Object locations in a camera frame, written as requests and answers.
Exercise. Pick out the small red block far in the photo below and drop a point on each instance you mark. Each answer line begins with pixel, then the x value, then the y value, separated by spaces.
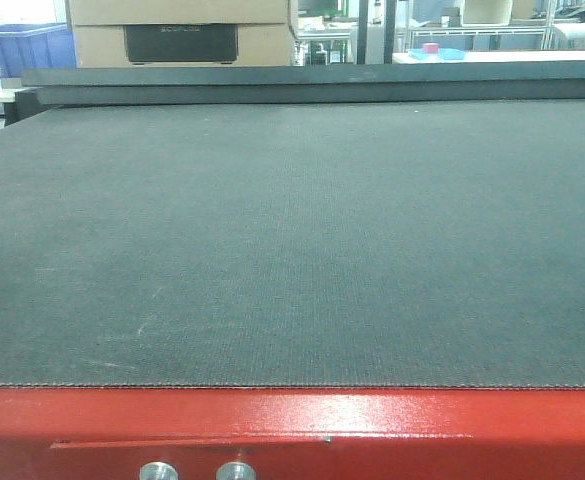
pixel 430 48

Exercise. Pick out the light blue tray far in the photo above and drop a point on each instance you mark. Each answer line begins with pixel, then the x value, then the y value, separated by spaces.
pixel 441 55

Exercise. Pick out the left silver bolt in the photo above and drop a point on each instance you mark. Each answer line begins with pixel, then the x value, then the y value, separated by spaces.
pixel 158 471

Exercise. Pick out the dark grey conveyor belt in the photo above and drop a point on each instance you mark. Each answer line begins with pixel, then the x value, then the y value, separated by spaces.
pixel 421 245

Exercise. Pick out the silver bolt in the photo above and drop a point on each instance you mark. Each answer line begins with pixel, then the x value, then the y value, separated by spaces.
pixel 158 471
pixel 236 470

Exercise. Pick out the blue bin far left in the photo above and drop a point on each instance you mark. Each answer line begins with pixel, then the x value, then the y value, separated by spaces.
pixel 25 46

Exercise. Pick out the right silver bolt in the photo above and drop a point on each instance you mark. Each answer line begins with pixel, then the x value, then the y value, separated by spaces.
pixel 236 470

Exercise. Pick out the red conveyor frame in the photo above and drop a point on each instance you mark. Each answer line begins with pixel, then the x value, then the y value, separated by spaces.
pixel 287 433

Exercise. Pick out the cardboard box with black print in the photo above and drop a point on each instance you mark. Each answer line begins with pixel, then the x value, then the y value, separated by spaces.
pixel 183 33

